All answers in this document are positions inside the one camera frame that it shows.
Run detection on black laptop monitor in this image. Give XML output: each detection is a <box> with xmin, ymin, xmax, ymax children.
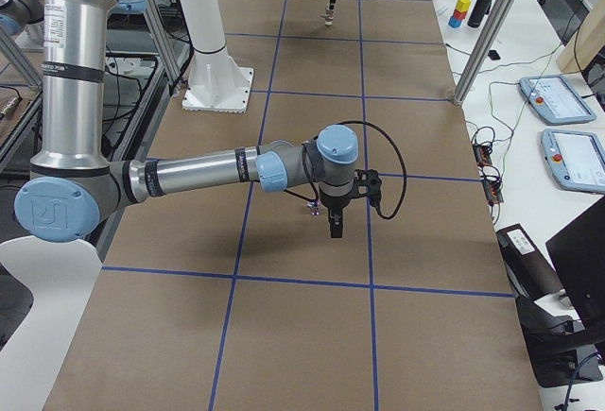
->
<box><xmin>546</xmin><ymin>198</ymin><xmax>604</xmax><ymax>326</ymax></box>

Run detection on teach pendant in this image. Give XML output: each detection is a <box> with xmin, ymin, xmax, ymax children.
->
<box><xmin>540</xmin><ymin>128</ymin><xmax>604</xmax><ymax>195</ymax></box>
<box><xmin>519</xmin><ymin>75</ymin><xmax>596</xmax><ymax>126</ymax></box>

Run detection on orange circuit board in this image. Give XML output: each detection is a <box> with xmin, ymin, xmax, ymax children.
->
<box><xmin>482</xmin><ymin>180</ymin><xmax>504</xmax><ymax>206</ymax></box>
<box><xmin>473</xmin><ymin>145</ymin><xmax>493</xmax><ymax>167</ymax></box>

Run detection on black box with label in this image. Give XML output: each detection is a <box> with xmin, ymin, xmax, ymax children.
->
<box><xmin>496</xmin><ymin>224</ymin><xmax>563</xmax><ymax>300</ymax></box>

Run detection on orange circuit board lower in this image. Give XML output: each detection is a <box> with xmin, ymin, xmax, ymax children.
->
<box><xmin>482</xmin><ymin>180</ymin><xmax>504</xmax><ymax>206</ymax></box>

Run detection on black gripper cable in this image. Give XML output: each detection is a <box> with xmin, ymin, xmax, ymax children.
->
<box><xmin>342</xmin><ymin>120</ymin><xmax>408</xmax><ymax>221</ymax></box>

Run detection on stacked coloured blocks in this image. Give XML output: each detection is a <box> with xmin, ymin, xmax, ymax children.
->
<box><xmin>448</xmin><ymin>0</ymin><xmax>472</xmax><ymax>28</ymax></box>

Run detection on white pedestal column base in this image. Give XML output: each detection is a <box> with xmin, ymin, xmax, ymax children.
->
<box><xmin>180</xmin><ymin>0</ymin><xmax>254</xmax><ymax>113</ymax></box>

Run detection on orange circuit board upper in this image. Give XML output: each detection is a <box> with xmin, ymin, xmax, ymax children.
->
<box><xmin>473</xmin><ymin>145</ymin><xmax>493</xmax><ymax>167</ymax></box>

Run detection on white PPR valve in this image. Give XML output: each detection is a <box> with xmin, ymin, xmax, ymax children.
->
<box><xmin>322</xmin><ymin>8</ymin><xmax>335</xmax><ymax>26</ymax></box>

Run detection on upper teach pendant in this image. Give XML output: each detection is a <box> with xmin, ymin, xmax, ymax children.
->
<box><xmin>519</xmin><ymin>75</ymin><xmax>596</xmax><ymax>126</ymax></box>

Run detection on small metal pipe fitting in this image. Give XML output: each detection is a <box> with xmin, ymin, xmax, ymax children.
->
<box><xmin>306</xmin><ymin>201</ymin><xmax>320</xmax><ymax>216</ymax></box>

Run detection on lower teach pendant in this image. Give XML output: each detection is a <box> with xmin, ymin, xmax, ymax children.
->
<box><xmin>540</xmin><ymin>128</ymin><xmax>604</xmax><ymax>195</ymax></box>

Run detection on black water bottle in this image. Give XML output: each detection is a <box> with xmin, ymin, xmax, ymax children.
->
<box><xmin>467</xmin><ymin>0</ymin><xmax>492</xmax><ymax>28</ymax></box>

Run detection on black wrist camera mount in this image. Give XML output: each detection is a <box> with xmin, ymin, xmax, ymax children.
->
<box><xmin>350</xmin><ymin>169</ymin><xmax>382</xmax><ymax>210</ymax></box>

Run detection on aluminium frame post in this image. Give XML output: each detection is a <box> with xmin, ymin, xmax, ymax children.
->
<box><xmin>453</xmin><ymin>0</ymin><xmax>514</xmax><ymax>106</ymax></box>

